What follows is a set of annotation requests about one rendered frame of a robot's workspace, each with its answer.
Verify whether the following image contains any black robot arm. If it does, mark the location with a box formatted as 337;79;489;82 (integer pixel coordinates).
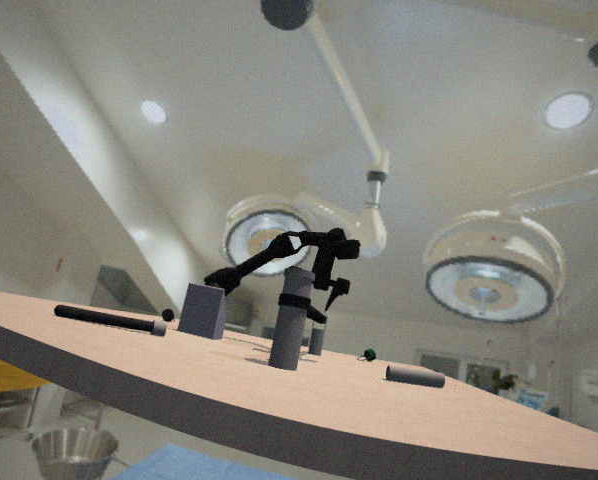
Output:
204;228;361;297

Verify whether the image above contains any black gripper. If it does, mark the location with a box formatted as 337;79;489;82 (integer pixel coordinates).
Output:
311;255;351;311

